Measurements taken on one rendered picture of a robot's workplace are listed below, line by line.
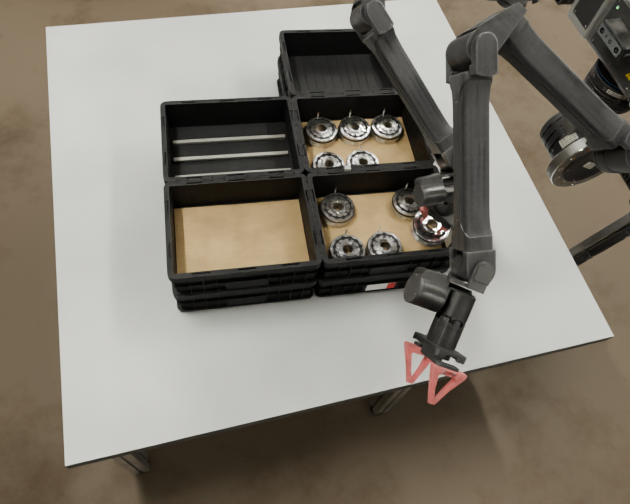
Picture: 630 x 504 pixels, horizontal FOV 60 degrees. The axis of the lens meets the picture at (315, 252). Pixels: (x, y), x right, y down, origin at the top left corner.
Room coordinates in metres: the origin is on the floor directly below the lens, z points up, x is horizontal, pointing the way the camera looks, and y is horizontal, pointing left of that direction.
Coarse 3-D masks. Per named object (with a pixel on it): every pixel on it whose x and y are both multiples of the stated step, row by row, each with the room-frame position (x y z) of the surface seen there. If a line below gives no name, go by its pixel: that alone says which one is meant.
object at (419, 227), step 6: (420, 216) 0.88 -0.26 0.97; (414, 222) 0.85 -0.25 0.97; (420, 222) 0.86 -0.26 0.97; (414, 228) 0.84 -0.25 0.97; (420, 228) 0.84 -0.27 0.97; (420, 234) 0.82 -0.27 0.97; (426, 234) 0.82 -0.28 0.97; (432, 234) 0.83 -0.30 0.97; (438, 234) 0.83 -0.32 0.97; (444, 234) 0.84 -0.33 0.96; (426, 240) 0.81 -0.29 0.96; (432, 240) 0.81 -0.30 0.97; (438, 240) 0.81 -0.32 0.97
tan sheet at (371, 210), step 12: (360, 204) 0.97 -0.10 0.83; (372, 204) 0.98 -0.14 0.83; (384, 204) 0.99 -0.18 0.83; (360, 216) 0.93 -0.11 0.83; (372, 216) 0.94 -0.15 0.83; (384, 216) 0.95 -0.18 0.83; (324, 228) 0.86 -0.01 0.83; (336, 228) 0.87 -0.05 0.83; (348, 228) 0.88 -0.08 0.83; (360, 228) 0.89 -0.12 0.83; (372, 228) 0.90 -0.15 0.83; (384, 228) 0.91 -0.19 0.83; (396, 228) 0.91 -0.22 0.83; (408, 228) 0.92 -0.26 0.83; (432, 228) 0.94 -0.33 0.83; (324, 240) 0.82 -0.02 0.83; (408, 240) 0.88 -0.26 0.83; (348, 252) 0.80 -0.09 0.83
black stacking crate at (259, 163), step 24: (168, 120) 1.10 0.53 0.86; (192, 120) 1.13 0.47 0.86; (216, 120) 1.15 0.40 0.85; (240, 120) 1.18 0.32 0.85; (264, 120) 1.21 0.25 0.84; (288, 120) 1.18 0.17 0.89; (168, 144) 1.00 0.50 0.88; (192, 144) 1.06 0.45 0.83; (216, 144) 1.08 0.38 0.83; (240, 144) 1.10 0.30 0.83; (264, 144) 1.12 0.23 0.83; (288, 144) 1.14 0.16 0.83; (168, 168) 0.89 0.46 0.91; (192, 168) 0.97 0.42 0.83; (216, 168) 0.99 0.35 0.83; (240, 168) 1.01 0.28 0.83; (264, 168) 1.03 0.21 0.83
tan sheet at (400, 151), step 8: (368, 120) 1.31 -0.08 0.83; (400, 120) 1.35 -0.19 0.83; (304, 128) 1.22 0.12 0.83; (304, 136) 1.19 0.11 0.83; (400, 136) 1.28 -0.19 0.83; (336, 144) 1.18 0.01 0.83; (344, 144) 1.19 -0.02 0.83; (368, 144) 1.21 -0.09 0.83; (376, 144) 1.22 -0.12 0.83; (384, 144) 1.23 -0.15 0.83; (392, 144) 1.23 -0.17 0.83; (400, 144) 1.24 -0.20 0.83; (408, 144) 1.25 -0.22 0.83; (312, 152) 1.13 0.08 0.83; (320, 152) 1.14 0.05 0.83; (336, 152) 1.15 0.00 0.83; (344, 152) 1.16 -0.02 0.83; (376, 152) 1.19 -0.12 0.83; (384, 152) 1.19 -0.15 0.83; (392, 152) 1.20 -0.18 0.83; (400, 152) 1.21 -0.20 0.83; (408, 152) 1.22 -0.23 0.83; (312, 160) 1.10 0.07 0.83; (344, 160) 1.12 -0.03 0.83; (384, 160) 1.16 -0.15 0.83; (392, 160) 1.17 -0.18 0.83; (400, 160) 1.17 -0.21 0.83; (408, 160) 1.18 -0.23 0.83
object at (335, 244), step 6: (348, 234) 0.84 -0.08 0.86; (336, 240) 0.81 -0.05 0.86; (342, 240) 0.81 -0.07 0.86; (348, 240) 0.82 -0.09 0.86; (354, 240) 0.82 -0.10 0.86; (360, 240) 0.83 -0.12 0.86; (330, 246) 0.78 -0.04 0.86; (336, 246) 0.79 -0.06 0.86; (360, 246) 0.81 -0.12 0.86; (330, 252) 0.77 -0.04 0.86; (336, 252) 0.77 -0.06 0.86; (360, 252) 0.79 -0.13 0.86
